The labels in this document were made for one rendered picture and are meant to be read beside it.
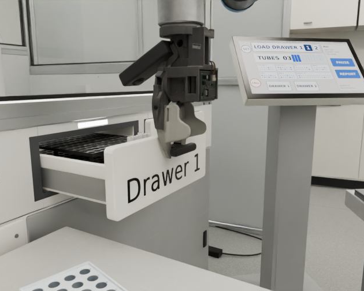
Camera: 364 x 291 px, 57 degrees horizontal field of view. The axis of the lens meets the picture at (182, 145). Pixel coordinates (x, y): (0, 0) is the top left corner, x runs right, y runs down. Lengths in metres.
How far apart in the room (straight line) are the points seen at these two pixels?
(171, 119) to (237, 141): 1.73
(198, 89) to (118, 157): 0.16
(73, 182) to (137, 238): 0.36
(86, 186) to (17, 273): 0.15
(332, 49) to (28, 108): 1.25
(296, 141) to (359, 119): 2.05
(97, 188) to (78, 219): 0.19
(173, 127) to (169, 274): 0.22
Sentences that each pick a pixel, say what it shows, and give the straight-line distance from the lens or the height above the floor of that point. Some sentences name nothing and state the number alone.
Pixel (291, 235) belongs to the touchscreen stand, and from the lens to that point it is 1.58.
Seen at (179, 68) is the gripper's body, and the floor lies 1.04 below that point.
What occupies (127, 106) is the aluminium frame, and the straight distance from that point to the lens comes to 0.79.
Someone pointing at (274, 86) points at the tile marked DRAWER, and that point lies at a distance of 1.30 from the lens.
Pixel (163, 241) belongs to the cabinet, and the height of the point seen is 0.57.
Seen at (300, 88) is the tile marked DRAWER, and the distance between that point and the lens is 1.34.
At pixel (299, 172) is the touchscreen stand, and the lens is 1.49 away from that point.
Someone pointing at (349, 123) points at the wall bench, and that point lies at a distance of 3.47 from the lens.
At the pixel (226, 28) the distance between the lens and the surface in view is 2.28.
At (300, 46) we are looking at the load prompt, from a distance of 1.50.
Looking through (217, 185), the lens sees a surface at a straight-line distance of 2.38.
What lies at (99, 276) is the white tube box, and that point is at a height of 0.80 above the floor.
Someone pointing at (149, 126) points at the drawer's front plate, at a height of 0.91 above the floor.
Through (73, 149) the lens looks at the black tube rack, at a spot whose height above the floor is 0.90.
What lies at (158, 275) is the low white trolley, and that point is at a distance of 0.49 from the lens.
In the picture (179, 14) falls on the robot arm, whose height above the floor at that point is 1.12.
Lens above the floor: 1.02
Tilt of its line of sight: 11 degrees down
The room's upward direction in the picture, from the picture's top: straight up
